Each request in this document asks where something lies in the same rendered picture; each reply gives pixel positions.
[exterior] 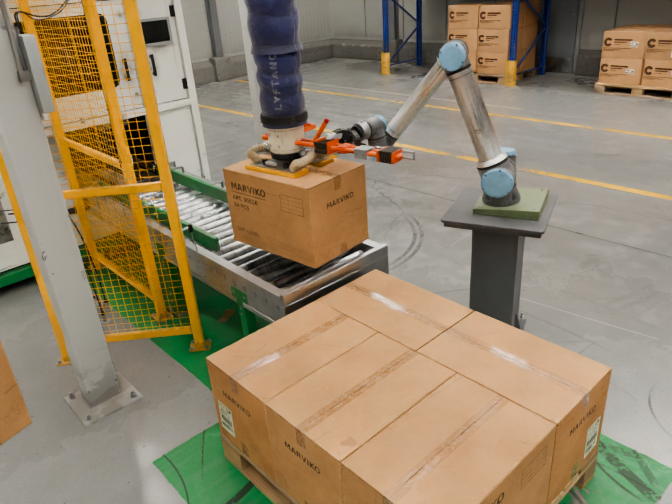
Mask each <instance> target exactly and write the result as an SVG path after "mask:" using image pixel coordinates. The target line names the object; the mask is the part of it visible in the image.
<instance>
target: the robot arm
mask: <svg viewBox="0 0 672 504"><path fill-rule="evenodd" d="M468 54H469V48H468V45H467V44H466V42H465V41H463V40H462V39H452V40H450V41H448V42H447V43H446V44H445V45H444V46H443V47H442V48H441V50H440V52H439V54H438V56H437V62H436V63H435V65H434V66H433V67H432V68H431V70H430V71H429V72H428V74H427V75H426V76H425V77H424V79H423V80H422V81H421V83H420V84H419V85H418V86H417V88H416V89H415V90H414V92H413V93H412V94H411V95H410V97H409V98H408V99H407V101H406V102H405V103H404V104H403V106H402V107H401V108H400V110H399V111H398V112H397V113H396V115H395V116H394V117H393V119H392V120H391V121H390V122H389V124H388V125H387V122H386V120H385V118H384V117H383V116H381V115H375V116H371V117H370V118H367V119H365V120H361V121H360V122H358V123H355V124H354V125H353V126H352V128H347V129H343V128H338V129H339V130H338V129H336V130H338V131H336V130H333V131H332V132H334V133H332V134H330V133H327V134H326V135H328V137H327V138H326V139H325V140H332V139H336V138H339V144H344V143H349V144H353V143H354V144H355V146H359V142H361V143H362V141H364V140H366V139H367V141H368V146H372V147H375V146H380V147H388V146H393V145H394V144H395V142H396V141H397V140H398V138H399V137H400V135H401V134H402V133H403V132H404V130H405V129H406V128H407V127H408V125H409V124H410V123H411V122H412V120H413V119H414V118H415V117H416V116H417V114H418V113H419V112H420V111H421V109H422V108H423V107H424V106H425V104H426V103H427V102H428V101H429V99H430V98H431V97H432V96H433V94H434V93H435V92H436V91H437V90H438V88H439V87H440V86H441V85H442V83H443V82H444V81H445V80H446V78H447V77H448V79H449V82H450V84H451V87H452V90H453V93H454V95H455V98H456V101H457V103H458V106H459V109H460V111H461V114H462V117H463V119H464V122H465V125H466V128H467V130H468V133H469V136H470V138H471V141H472V144H473V146H474V149H475V152H476V155H477V157H478V163H477V165H476V167H477V170H478V172H479V175H480V178H481V182H480V184H481V188H482V190H483V192H484V193H483V196H482V202H483V203H484V204H485V205H488V206H492V207H508V206H513V205H515V204H518V203H519V202H520V200H521V196H520V193H519V191H518V188H517V186H516V156H517V155H516V150H515V149H514V148H508V147H500V146H499V143H498V140H497V137H496V135H495V132H494V129H493V126H492V123H491V121H490V118H489V115H488V112H487V109H486V107H485V104H484V101H483V98H482V95H481V93H480V90H479V87H478V84H477V81H476V79H475V76H474V73H473V70H472V65H471V63H470V60H469V57H468Z"/></svg>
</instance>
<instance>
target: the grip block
mask: <svg viewBox="0 0 672 504"><path fill-rule="evenodd" d="M326 138H327V137H326V136H324V137H321V138H319V139H316V140H314V152H315V153H319V154H325V155H326V154H327V155H330V154H332V153H335V152H337V151H332V150H330V149H329V147H330V146H331V145H332V146H335V144H336V143H339V138H336V139H332V140H325V139H326Z"/></svg>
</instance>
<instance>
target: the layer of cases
mask: <svg viewBox="0 0 672 504"><path fill-rule="evenodd" d="M206 362H207V367H208V372H209V377H210V381H211V386H212V391H213V396H214V401H215V406H216V411H217V416H218V421H219V426H220V431H221V433H222V434H223V435H224V436H225V437H227V438H228V439H229V440H230V441H231V442H232V443H233V444H234V445H235V446H236V447H238V448H239V449H240V450H241V451H242V452H243V453H244V454H245V455H246V456H247V457H249V458H250V459H251V460H252V461H253V462H254V463H255V464H256V465H257V466H258V467H259V468H261V469H262V470H263V471H264V472H265V473H266V474H267V475H268V476H269V477H270V478H272V479H273V480H274V481H275V482H277V484H278V485H279V486H280V487H281V488H283V489H284V490H285V491H286V492H287V493H288V494H289V495H290V496H291V497H292V498H294V499H295V500H296V501H297V502H298V503H299V504H551V503H552V502H553V501H554V500H555V498H556V497H557V496H558V495H559V494H560V493H561V491H562V490H563V489H564V488H565V487H566V486H567V484H568V483H569V482H570V481H571V480H572V479H573V477H574V476H575V475H576V474H577V473H578V472H579V470H580V469H581V468H582V467H583V466H584V465H585V463H586V462H587V461H588V460H589V459H590V458H591V456H592V455H593V454H594V453H595V452H596V451H597V449H598V445H599V439H600V434H601V428H602V422H603V417H604V411H605V406H606V400H607V394H608V389H609V383H610V377H611V372H612V368H611V367H608V366H606V365H604V364H601V363H599V362H597V361H594V360H592V359H589V358H587V357H585V356H582V355H580V354H577V353H575V352H573V351H570V350H568V349H565V348H563V347H561V346H558V345H556V344H553V343H551V342H549V341H546V340H544V339H542V338H539V337H537V336H534V335H532V334H530V333H527V332H525V331H522V330H520V329H518V328H515V327H513V326H510V325H508V324H506V323H503V322H501V321H498V320H496V319H494V318H491V317H489V316H486V315H484V314H482V313H479V312H477V311H475V312H474V310H472V309H470V308H467V307H465V306H463V305H460V304H458V303H455V302H453V301H451V300H448V299H446V298H443V297H441V296H439V295H436V294H434V293H431V292H429V291H427V290H424V289H422V288H420V287H417V286H415V285H412V284H410V283H408V282H405V281H403V280H400V279H398V278H396V277H393V276H391V275H388V274H386V273H384V272H381V271H379V270H376V269H375V270H373V271H371V272H369V273H367V274H365V275H363V276H362V277H360V278H358V279H356V280H354V281H352V282H350V283H348V284H346V285H344V286H342V287H340V288H338V289H337V290H335V291H333V292H331V293H329V294H327V295H325V296H323V297H321V298H319V299H317V300H315V301H314V302H312V303H310V304H308V305H306V306H304V307H302V308H300V309H298V310H296V311H294V312H292V313H291V314H289V315H287V316H285V317H283V318H281V319H279V320H277V321H275V322H273V323H271V324H269V325H267V326H266V327H264V328H262V329H260V330H258V331H256V332H254V333H252V334H250V335H248V336H246V337H244V338H243V339H241V340H239V341H237V342H235V343H233V344H231V345H229V346H227V347H225V348H223V349H221V350H220V351H218V352H216V353H214V354H212V355H210V356H208V357H206Z"/></svg>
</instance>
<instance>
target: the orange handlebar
mask: <svg viewBox="0 0 672 504"><path fill-rule="evenodd" d="M303 127H304V132H307V131H310V130H312V129H315V128H316V124H314V123H306V124H304V125H303ZM301 140H305V141H312V139H305V138H302V139H301ZM305 141H299V140H296V141H295V145H300V146H307V147H313V148H314V143H312V142H305ZM353 145H354V144H349V143H344V144H339V143H336V144H335V146H332V145H331V146H330V147H329V149H330V150H332V151H338V152H337V153H342V154H347V153H352V154H354V148H356V147H359V146H353ZM377 150H379V149H373V150H372V151H368V152H367V154H366V155H367V156H371V157H376V151H377ZM402 158H403V154H402V153H400V154H398V155H396V156H395V160H399V159H402Z"/></svg>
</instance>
